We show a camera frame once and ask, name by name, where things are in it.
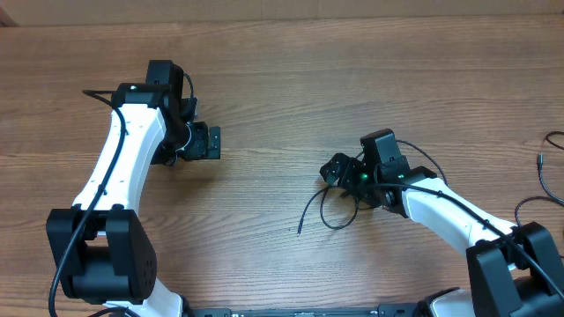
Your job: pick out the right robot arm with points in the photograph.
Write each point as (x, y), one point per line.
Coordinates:
(514, 269)

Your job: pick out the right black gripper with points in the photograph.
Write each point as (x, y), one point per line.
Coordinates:
(346, 181)

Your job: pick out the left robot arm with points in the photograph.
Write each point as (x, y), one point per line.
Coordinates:
(101, 250)

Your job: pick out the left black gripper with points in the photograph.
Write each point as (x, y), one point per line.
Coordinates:
(200, 148)

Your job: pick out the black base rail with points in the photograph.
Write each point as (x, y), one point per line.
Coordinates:
(304, 312)

